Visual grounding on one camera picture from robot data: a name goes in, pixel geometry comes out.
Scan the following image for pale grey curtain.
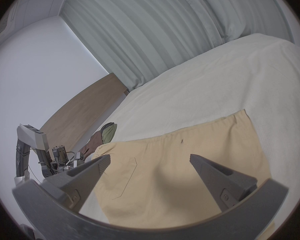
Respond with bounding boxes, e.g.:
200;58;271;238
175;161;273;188
61;0;294;91

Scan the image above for olive green garment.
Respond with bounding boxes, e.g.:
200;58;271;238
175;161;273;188
101;124;118;144

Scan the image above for tan shorts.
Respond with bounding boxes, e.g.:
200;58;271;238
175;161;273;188
93;109;275;237

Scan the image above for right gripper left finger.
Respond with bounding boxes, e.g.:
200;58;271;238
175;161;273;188
40;154;110;212

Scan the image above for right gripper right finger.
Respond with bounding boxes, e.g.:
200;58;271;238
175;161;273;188
190;154;258;213

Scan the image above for bed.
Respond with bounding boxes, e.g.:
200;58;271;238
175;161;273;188
39;33;300;240

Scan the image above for brown garment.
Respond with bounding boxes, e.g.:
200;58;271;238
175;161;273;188
79;131;103;161

